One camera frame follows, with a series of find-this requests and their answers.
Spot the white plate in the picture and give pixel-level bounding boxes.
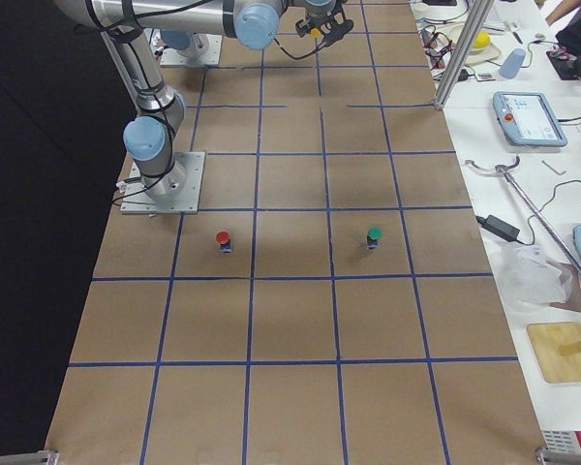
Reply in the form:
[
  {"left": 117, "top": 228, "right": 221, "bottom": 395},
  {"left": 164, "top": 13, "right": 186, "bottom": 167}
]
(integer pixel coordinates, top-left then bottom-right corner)
[{"left": 465, "top": 44, "right": 502, "bottom": 66}]

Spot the clear plastic bag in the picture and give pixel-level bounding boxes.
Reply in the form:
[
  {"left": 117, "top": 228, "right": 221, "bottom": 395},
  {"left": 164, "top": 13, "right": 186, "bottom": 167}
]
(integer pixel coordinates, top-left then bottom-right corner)
[{"left": 489, "top": 243, "right": 581, "bottom": 319}]

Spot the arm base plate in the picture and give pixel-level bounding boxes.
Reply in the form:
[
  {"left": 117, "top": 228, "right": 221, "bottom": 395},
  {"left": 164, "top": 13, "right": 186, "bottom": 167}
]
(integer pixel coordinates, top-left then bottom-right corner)
[
  {"left": 160, "top": 34, "right": 223, "bottom": 68},
  {"left": 120, "top": 152, "right": 206, "bottom": 214}
]

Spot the red push button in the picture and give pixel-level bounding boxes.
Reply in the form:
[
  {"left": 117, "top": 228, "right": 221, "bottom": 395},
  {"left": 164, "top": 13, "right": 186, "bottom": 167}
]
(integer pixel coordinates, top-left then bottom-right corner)
[{"left": 215, "top": 231, "right": 232, "bottom": 254}]

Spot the metal grabber stick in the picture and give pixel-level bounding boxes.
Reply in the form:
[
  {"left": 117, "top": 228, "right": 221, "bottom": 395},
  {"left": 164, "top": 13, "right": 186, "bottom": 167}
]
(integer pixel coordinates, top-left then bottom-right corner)
[{"left": 464, "top": 155, "right": 581, "bottom": 279}]

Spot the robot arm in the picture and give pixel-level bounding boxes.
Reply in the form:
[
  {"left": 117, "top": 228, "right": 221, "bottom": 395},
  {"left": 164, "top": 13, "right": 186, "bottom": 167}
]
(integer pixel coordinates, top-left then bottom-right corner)
[
  {"left": 106, "top": 26, "right": 186, "bottom": 203},
  {"left": 56, "top": 1, "right": 353, "bottom": 50}
]

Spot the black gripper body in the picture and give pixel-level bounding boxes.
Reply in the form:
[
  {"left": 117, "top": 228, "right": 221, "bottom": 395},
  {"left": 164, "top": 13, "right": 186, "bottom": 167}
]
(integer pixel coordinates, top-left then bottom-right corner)
[{"left": 302, "top": 0, "right": 347, "bottom": 27}]

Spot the green push button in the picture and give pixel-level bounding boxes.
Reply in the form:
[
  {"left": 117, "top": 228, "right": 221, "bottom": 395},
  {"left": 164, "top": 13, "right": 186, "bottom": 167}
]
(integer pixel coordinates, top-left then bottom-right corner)
[{"left": 366, "top": 227, "right": 382, "bottom": 250}]

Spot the black power adapter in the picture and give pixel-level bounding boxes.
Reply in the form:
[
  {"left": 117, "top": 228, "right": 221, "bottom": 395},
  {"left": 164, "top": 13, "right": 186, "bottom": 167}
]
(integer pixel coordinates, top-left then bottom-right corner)
[{"left": 481, "top": 215, "right": 520, "bottom": 242}]

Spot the wooden cutting board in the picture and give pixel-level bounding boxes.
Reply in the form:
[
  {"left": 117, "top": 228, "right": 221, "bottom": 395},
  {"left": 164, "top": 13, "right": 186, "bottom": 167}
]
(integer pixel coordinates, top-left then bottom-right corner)
[{"left": 527, "top": 323, "right": 581, "bottom": 384}]

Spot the blue plastic cup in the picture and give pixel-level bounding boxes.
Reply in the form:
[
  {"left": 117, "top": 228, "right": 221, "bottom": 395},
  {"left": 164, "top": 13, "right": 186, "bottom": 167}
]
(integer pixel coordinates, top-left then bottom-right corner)
[{"left": 498, "top": 47, "right": 527, "bottom": 79}]

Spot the aluminium frame post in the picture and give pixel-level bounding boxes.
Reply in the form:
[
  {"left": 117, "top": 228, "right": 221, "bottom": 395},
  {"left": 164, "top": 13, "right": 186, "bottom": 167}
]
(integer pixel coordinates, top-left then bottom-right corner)
[{"left": 434, "top": 0, "right": 494, "bottom": 109}]

